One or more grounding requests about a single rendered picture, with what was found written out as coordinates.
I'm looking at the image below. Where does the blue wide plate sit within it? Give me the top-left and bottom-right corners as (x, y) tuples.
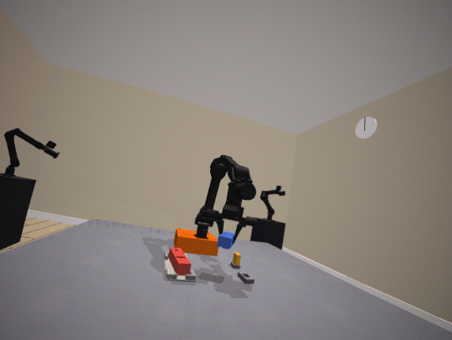
(217, 231), (235, 249)

